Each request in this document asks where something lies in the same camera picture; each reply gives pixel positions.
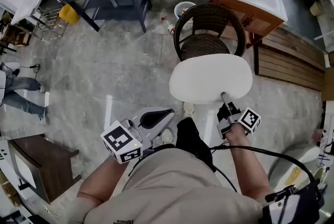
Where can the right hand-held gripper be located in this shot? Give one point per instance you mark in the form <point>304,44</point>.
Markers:
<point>249,119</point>

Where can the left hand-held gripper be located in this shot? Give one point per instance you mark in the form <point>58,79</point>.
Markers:
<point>121,142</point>

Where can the white seat cushion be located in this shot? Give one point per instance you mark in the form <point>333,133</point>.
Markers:
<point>211,78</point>

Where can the black wicker chair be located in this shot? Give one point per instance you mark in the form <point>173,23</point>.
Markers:
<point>206,45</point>

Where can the person's right forearm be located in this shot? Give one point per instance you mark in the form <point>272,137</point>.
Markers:
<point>248,163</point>

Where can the person's left forearm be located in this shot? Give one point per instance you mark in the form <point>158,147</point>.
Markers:
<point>104,181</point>

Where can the person's white shoe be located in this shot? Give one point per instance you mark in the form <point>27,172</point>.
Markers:
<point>167,136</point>
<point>188,110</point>

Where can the person's black trousers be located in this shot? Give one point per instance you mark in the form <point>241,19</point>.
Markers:
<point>193,139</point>

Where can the person's beige shirt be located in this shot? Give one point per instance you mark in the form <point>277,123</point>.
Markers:
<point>169,191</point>

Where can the wooden slat platform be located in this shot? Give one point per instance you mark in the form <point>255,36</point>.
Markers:
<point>289,61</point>

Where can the dark brown side table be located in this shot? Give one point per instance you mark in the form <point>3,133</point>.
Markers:
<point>47,163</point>

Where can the red-capped bottle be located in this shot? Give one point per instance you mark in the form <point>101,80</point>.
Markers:
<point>170,27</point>

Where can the white ceramic toilet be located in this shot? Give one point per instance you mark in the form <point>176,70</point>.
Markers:
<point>300,163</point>

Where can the white plastic basket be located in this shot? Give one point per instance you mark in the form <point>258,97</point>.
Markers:
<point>182,7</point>

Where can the white bucket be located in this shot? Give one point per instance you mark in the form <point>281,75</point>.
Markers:
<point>315,9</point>

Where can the black waist pack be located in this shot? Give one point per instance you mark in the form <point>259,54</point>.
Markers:
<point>300,207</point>

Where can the yellow bin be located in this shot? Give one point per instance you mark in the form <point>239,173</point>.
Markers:
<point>68,13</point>

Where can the dark wooden shelf rack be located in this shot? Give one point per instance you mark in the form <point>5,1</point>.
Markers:
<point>15,35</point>

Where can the white basin on metal stand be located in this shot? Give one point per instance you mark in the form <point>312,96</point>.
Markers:
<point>30,2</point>

